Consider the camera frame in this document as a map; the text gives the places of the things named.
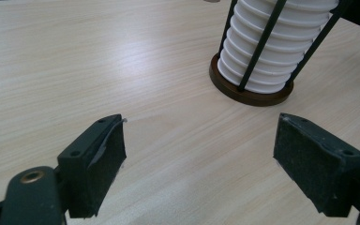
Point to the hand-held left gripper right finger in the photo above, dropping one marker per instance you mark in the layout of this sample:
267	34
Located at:
315	162

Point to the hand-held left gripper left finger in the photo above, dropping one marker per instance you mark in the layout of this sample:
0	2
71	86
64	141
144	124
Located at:
104	162

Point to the stack of white cups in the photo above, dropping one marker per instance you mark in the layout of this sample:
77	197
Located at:
278	62

